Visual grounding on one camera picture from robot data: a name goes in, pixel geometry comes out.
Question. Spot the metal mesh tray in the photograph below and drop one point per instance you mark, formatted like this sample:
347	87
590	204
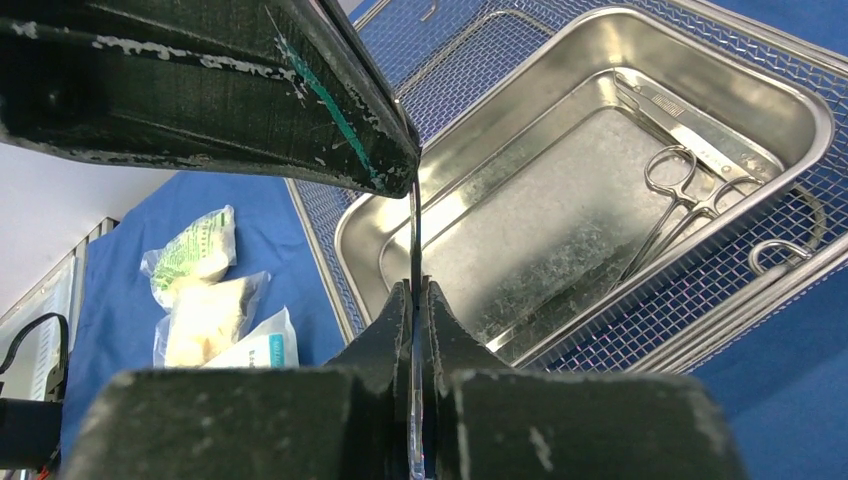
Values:
441	57

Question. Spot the beige gauze packet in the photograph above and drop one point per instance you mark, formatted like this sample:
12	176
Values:
206	319

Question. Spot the white sterile packet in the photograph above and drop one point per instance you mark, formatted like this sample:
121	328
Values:
271	344

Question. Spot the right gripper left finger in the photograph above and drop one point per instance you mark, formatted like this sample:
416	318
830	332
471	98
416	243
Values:
347	419

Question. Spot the blue surgical wrap cloth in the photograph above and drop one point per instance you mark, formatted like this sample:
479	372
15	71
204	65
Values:
783	384

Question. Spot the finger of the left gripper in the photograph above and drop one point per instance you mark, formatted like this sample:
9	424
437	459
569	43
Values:
277	88

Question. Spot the steel instrument pan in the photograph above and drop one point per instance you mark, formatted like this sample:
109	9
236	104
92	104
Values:
534	202

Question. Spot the steel scalpel handle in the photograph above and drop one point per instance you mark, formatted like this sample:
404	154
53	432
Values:
725	152

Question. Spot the steel surgical scissors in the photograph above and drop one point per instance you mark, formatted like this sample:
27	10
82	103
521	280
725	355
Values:
416	449

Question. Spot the green sterile packet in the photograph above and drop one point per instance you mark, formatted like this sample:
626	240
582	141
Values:
202	253

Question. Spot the steel needle holder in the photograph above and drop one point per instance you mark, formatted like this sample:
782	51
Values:
682	210

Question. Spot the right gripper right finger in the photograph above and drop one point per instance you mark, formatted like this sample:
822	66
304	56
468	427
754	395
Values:
487	420

